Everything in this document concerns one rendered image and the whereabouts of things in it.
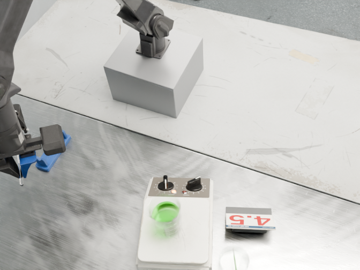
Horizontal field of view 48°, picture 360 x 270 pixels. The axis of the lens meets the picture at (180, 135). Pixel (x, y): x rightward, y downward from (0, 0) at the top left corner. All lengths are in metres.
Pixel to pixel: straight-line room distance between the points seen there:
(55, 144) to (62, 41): 0.52
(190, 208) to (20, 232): 0.36
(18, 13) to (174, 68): 0.40
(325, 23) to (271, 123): 1.80
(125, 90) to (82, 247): 0.37
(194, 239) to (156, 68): 0.40
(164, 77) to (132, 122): 0.14
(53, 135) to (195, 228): 0.31
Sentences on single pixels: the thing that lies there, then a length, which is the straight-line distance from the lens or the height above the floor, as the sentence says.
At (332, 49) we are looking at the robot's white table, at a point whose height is 0.90.
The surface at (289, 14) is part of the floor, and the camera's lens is 2.74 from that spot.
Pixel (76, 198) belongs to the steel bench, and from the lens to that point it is 0.88.
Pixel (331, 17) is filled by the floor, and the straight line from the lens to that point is 2.76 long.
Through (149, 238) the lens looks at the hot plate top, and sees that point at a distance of 0.72.
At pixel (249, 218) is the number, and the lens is 0.81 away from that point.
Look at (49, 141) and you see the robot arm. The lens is 0.76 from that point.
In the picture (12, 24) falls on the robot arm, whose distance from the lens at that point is 0.64.
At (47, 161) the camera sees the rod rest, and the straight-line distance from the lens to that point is 0.94.
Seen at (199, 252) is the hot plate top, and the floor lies 0.99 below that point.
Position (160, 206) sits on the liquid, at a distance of 0.69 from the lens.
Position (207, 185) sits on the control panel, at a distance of 0.80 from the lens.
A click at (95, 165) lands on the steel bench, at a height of 0.90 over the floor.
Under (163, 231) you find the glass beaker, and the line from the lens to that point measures 0.69.
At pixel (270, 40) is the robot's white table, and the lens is 1.15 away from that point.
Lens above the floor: 1.65
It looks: 54 degrees down
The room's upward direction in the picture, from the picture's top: 6 degrees counter-clockwise
